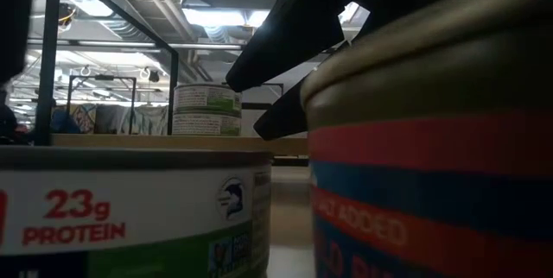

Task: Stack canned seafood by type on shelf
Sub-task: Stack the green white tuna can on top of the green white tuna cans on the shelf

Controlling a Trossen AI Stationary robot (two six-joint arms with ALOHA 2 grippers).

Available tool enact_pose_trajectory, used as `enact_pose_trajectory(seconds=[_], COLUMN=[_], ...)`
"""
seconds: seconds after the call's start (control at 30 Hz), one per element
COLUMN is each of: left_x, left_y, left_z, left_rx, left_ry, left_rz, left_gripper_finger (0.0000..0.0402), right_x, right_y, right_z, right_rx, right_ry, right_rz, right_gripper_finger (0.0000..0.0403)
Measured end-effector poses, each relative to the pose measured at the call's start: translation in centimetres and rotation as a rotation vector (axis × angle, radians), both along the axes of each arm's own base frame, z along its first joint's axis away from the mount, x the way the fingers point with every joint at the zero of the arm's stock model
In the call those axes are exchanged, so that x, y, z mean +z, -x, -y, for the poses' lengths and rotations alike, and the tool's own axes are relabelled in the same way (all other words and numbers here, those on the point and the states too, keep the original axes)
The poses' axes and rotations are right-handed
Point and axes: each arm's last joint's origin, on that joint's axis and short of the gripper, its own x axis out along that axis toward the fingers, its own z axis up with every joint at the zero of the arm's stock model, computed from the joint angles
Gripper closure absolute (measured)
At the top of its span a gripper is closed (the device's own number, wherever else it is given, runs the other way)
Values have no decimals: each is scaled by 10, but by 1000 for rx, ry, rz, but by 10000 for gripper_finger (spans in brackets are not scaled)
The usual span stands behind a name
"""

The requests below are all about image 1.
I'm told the blue red label salmon can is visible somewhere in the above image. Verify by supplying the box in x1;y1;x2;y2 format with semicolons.
299;0;553;278

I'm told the wooden shelf board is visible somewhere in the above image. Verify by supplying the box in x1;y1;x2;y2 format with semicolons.
49;133;310;157

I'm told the bright light panel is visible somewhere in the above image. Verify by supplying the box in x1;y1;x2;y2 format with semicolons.
181;8;271;28

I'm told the long tube lamp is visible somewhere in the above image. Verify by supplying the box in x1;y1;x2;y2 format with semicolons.
25;39;243;51

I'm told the patterned cloth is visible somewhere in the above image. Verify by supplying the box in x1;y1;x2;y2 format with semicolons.
50;103;169;136

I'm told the black hanging device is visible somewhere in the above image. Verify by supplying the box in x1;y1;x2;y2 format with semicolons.
58;3;79;31

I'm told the person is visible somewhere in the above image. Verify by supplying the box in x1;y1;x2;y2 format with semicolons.
0;90;21;145

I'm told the black gantry frame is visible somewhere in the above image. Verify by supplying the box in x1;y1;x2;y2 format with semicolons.
241;81;285;111
64;73;137;136

